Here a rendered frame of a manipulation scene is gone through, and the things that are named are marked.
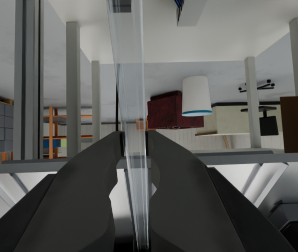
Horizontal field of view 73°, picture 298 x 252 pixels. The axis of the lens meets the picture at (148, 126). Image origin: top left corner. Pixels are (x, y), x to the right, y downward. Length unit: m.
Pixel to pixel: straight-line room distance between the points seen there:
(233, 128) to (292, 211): 5.51
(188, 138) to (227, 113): 4.58
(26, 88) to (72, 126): 0.16
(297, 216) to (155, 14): 0.53
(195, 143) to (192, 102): 7.11
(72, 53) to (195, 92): 2.63
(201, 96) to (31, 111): 2.82
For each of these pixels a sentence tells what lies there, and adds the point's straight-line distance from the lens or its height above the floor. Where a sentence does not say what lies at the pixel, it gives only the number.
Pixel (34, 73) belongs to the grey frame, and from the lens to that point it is 0.48.
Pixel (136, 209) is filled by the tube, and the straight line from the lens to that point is 0.20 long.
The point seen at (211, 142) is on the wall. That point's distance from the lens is 10.38.
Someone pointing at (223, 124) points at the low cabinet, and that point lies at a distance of 5.65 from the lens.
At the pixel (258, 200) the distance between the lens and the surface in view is 0.24.
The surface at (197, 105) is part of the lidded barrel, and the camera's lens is 3.07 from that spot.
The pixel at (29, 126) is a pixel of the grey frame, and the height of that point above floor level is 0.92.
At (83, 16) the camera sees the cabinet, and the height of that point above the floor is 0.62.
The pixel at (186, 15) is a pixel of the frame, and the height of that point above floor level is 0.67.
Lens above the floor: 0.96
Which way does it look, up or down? 4 degrees down
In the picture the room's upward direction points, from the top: 178 degrees clockwise
